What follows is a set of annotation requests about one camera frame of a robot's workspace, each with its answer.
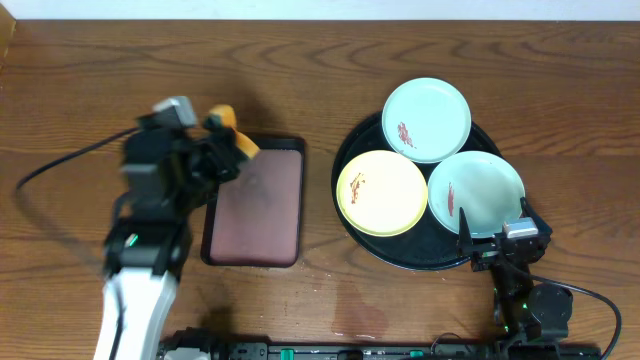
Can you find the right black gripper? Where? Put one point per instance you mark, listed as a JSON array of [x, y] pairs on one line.
[[465, 240]]

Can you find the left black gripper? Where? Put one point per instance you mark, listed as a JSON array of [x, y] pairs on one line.
[[220, 157]]

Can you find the green and yellow sponge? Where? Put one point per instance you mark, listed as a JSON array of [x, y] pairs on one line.
[[223, 116]]

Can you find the yellow plate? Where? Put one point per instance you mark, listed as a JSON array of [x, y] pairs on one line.
[[381, 193]]

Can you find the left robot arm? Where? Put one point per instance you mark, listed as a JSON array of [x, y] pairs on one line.
[[143, 265]]

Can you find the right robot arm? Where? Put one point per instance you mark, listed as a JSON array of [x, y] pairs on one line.
[[534, 313]]

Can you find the round black tray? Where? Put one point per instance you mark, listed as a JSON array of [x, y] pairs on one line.
[[427, 246]]

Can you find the light green plate right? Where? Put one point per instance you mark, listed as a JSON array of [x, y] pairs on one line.
[[482, 185]]

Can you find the light blue plate top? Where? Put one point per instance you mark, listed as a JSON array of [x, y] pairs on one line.
[[426, 120]]

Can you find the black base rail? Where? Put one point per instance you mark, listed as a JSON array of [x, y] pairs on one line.
[[193, 344]]

